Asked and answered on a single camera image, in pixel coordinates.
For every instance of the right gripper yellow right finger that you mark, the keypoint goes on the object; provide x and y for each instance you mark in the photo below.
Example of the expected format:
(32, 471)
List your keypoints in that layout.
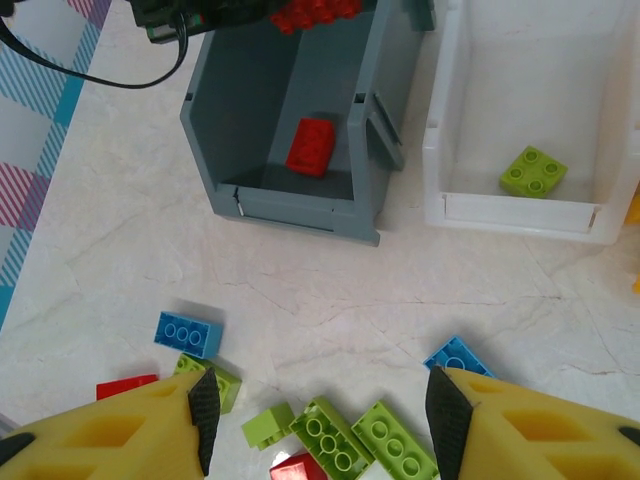
(540, 440)

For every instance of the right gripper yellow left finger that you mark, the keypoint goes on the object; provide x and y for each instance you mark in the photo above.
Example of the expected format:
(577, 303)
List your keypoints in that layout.
(100, 440)

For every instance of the blue lego brick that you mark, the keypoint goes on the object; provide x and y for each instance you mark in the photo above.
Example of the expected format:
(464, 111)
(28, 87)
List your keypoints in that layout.
(457, 357)
(189, 334)

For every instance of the red arched lego brick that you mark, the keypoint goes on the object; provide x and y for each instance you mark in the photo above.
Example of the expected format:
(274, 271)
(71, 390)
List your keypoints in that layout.
(295, 470)

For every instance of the grey plastic bin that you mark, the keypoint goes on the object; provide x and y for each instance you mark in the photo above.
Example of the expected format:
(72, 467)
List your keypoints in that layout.
(250, 75)

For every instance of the white plastic bin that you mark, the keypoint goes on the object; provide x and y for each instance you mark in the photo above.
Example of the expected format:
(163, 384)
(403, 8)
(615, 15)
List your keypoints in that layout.
(525, 75)

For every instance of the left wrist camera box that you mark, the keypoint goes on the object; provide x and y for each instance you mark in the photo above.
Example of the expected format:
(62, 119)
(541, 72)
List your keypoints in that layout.
(162, 20)

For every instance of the small green lego brick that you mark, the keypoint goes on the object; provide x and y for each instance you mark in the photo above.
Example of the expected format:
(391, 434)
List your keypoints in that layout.
(532, 172)
(267, 425)

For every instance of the orange plastic bin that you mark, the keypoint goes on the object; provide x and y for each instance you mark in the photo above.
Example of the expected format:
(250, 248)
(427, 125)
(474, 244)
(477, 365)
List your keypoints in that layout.
(635, 207)

